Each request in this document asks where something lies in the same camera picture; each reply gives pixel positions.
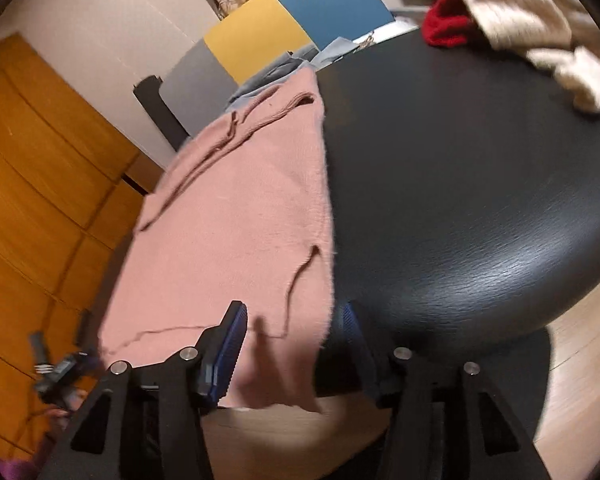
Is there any black rectangular object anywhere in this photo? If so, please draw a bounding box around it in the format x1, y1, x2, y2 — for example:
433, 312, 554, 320
132, 75, 191, 153

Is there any pink knitted sweater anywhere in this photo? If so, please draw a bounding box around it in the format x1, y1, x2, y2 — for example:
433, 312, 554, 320
97, 67, 338, 413

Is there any cream knitted sweater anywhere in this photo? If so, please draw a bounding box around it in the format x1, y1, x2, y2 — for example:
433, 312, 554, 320
462, 0, 600, 113

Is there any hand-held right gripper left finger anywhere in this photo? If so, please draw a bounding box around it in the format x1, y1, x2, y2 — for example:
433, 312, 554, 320
40, 300, 248, 480

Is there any blue yellow grey panel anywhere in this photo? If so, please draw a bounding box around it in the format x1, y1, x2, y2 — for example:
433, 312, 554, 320
160, 0, 398, 136

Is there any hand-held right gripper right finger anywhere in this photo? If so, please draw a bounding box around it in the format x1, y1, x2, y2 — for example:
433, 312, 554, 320
340, 302, 551, 480

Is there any grey blue cloth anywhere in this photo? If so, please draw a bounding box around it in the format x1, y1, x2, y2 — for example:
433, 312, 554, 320
225, 35, 376, 111

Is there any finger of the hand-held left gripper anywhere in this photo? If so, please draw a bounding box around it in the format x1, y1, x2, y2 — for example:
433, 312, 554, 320
28, 331, 49, 368
75, 310, 93, 348

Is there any red knitted garment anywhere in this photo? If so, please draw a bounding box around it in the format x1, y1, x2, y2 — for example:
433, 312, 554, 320
420, 0, 481, 48

